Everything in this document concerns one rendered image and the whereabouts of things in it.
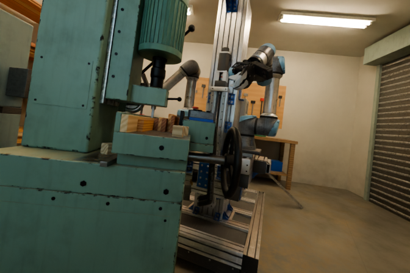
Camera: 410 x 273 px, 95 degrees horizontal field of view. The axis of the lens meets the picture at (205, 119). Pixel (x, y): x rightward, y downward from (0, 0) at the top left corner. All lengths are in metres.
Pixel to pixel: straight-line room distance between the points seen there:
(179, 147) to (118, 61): 0.42
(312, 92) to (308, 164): 1.48
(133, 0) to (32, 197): 0.72
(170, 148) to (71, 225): 0.36
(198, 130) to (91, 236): 0.47
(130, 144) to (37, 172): 0.28
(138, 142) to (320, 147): 4.21
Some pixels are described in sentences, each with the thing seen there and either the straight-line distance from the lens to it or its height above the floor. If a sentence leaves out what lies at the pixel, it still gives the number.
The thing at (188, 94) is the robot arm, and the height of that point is 1.19.
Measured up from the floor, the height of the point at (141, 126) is 0.92.
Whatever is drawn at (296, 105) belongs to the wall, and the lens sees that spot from 4.36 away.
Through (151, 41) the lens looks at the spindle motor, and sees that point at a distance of 0.78.
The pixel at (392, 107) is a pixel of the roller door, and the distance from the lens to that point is 4.15.
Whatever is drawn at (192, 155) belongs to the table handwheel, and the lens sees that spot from 0.77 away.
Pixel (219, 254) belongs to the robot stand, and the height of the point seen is 0.18.
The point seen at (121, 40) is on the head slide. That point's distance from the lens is 0.82.
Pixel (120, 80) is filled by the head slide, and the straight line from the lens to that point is 0.77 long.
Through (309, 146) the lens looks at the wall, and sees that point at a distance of 4.45.
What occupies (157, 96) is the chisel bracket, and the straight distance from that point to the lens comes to 0.76.
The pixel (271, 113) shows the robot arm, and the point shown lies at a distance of 1.30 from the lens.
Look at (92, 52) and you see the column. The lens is 0.79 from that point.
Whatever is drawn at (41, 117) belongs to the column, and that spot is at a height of 0.91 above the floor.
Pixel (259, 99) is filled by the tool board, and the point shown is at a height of 1.61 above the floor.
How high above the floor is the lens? 0.95
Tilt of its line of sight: 1 degrees up
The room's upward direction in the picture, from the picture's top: 7 degrees clockwise
